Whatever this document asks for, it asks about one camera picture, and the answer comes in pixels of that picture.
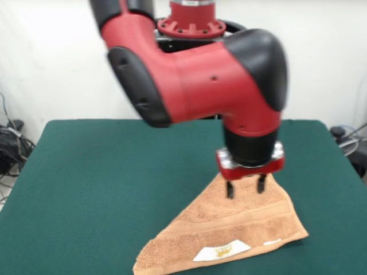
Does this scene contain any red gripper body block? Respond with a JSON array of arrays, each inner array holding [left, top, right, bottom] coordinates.
[[215, 142, 286, 181]]

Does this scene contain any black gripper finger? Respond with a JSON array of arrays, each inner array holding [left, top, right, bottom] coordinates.
[[256, 174, 267, 194], [225, 179, 235, 200]]

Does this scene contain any tan terry towel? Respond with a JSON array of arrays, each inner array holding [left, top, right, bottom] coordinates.
[[132, 173, 310, 275]]

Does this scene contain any dark green table cloth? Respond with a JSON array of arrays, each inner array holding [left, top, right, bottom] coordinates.
[[0, 119, 367, 275]]

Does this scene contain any black cable tangle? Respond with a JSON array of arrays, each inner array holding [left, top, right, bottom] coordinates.
[[329, 123, 367, 178], [0, 91, 37, 204]]

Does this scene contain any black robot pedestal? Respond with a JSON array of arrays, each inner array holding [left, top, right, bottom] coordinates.
[[154, 18, 249, 120]]

